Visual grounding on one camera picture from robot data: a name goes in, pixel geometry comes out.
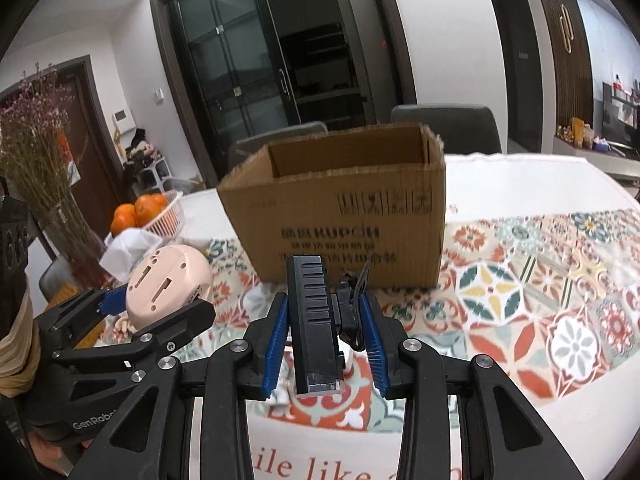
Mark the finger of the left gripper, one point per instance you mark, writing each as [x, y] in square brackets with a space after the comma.
[114, 302]
[179, 328]

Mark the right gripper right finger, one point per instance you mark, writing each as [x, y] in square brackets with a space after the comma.
[502, 436]

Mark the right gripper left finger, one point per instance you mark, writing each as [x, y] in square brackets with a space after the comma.
[192, 417]

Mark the pink doll head toy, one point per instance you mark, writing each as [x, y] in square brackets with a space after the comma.
[162, 283]

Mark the black slotted charger block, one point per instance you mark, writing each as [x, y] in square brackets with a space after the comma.
[317, 360]

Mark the left hand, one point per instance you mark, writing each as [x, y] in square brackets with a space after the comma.
[60, 460]

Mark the grey chair at left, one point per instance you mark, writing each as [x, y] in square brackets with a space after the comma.
[57, 275]

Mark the glass vase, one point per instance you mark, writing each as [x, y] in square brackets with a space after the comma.
[80, 247]

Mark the white tissue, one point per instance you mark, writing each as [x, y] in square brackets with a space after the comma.
[125, 251]

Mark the white fruit basket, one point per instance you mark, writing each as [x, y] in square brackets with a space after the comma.
[169, 223]

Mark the orange fruit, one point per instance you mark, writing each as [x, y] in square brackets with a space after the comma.
[147, 207]
[123, 218]

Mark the patterned table runner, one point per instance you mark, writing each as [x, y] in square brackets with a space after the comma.
[553, 299]

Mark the white shoe rack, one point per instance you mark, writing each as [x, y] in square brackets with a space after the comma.
[153, 177]

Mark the dried purple flowers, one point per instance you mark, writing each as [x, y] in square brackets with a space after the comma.
[31, 157]

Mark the dark dining chair left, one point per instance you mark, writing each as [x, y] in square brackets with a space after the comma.
[242, 149]

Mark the dark dining chair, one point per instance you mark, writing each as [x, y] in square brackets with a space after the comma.
[464, 129]
[242, 149]

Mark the brown cardboard box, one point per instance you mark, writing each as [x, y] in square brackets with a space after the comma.
[372, 195]

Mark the black glass sliding door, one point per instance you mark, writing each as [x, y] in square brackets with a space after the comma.
[233, 66]

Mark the dark dining chair right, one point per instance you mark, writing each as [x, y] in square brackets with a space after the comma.
[464, 129]

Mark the tv console cabinet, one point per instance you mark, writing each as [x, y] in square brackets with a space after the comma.
[612, 142]

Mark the red wall calendar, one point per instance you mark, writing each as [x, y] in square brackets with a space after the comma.
[72, 171]

